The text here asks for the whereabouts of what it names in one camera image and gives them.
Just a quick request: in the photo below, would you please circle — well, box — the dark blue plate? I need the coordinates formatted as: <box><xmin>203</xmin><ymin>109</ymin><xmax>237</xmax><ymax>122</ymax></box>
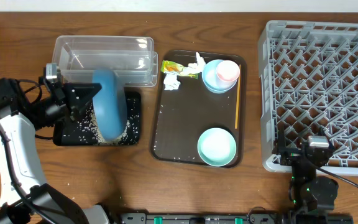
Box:
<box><xmin>92</xmin><ymin>70</ymin><xmax>127</xmax><ymax>141</ymax></box>

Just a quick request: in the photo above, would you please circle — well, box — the pile of white rice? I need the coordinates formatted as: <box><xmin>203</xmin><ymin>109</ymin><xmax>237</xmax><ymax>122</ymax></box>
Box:
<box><xmin>60</xmin><ymin>98</ymin><xmax>141</xmax><ymax>146</ymax></box>

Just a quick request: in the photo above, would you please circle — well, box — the white tissue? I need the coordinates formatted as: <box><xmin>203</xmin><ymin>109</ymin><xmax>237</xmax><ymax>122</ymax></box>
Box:
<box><xmin>163</xmin><ymin>74</ymin><xmax>181</xmax><ymax>91</ymax></box>
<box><xmin>187</xmin><ymin>52</ymin><xmax>206</xmax><ymax>74</ymax></box>

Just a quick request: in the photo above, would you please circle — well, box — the yellow green snack wrapper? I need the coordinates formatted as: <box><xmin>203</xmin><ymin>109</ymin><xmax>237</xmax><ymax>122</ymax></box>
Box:
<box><xmin>160</xmin><ymin>60</ymin><xmax>198</xmax><ymax>79</ymax></box>

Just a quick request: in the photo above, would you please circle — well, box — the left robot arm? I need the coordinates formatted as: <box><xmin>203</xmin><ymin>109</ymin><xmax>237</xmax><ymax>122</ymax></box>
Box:
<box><xmin>0</xmin><ymin>78</ymin><xmax>110</xmax><ymax>224</ymax></box>

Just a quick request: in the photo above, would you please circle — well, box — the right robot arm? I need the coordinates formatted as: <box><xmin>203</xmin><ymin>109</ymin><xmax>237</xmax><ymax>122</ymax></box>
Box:
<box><xmin>272</xmin><ymin>128</ymin><xmax>339</xmax><ymax>223</ymax></box>

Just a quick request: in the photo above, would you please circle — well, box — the black waste tray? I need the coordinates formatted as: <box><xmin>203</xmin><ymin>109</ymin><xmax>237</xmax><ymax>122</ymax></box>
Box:
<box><xmin>52</xmin><ymin>90</ymin><xmax>142</xmax><ymax>147</ymax></box>

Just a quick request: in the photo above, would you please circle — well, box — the grey dishwasher rack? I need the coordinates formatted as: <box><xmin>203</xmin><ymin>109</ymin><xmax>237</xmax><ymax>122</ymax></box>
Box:
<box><xmin>258</xmin><ymin>21</ymin><xmax>358</xmax><ymax>176</ymax></box>

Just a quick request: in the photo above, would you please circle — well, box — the clear plastic bin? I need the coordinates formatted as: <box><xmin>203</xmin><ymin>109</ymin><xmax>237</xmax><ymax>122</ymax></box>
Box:
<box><xmin>52</xmin><ymin>35</ymin><xmax>158</xmax><ymax>88</ymax></box>

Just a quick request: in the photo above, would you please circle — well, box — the mint green bowl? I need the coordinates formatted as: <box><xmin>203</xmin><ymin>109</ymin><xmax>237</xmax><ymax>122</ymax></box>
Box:
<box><xmin>197</xmin><ymin>128</ymin><xmax>237</xmax><ymax>167</ymax></box>

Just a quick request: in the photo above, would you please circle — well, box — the dark brown serving tray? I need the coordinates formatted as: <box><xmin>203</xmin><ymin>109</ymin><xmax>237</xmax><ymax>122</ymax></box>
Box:
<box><xmin>150</xmin><ymin>52</ymin><xmax>247</xmax><ymax>168</ymax></box>

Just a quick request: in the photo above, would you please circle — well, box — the wooden chopstick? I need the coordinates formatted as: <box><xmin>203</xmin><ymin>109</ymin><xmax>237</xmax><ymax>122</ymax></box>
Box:
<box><xmin>234</xmin><ymin>65</ymin><xmax>241</xmax><ymax>129</ymax></box>

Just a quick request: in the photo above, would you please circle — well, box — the pink cup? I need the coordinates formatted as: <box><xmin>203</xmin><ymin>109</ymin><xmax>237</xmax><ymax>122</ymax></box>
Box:
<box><xmin>216</xmin><ymin>60</ymin><xmax>240</xmax><ymax>88</ymax></box>

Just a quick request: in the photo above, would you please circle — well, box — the light blue small plate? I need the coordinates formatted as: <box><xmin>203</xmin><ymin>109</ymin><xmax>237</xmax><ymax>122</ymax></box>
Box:
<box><xmin>202</xmin><ymin>59</ymin><xmax>237</xmax><ymax>94</ymax></box>

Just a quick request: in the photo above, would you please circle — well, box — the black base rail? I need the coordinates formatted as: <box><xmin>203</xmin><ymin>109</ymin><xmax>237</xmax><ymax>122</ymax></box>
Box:
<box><xmin>117</xmin><ymin>211</ymin><xmax>354</xmax><ymax>224</ymax></box>

